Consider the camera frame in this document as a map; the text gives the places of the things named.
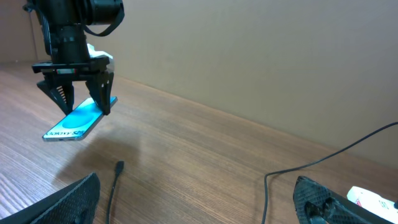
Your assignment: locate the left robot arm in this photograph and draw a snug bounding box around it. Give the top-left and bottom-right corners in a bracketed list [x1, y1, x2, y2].
[23, 0, 124, 115]

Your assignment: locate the teal screen Galaxy smartphone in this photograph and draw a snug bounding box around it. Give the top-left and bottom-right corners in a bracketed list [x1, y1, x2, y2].
[42, 98, 104, 142]

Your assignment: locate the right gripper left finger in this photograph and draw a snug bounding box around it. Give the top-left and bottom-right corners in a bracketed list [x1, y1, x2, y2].
[1, 172, 100, 224]

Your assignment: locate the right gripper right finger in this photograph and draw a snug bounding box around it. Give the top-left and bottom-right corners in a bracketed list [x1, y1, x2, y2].
[293, 176, 392, 224]

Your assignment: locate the black USB charging cable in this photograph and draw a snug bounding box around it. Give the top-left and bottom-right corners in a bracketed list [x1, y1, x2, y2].
[105, 121, 398, 224]

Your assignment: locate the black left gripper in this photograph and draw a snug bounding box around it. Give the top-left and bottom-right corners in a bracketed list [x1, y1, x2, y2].
[32, 57, 114, 115]

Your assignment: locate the white power strip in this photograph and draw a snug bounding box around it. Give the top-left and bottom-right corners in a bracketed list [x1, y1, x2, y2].
[347, 186, 397, 224]

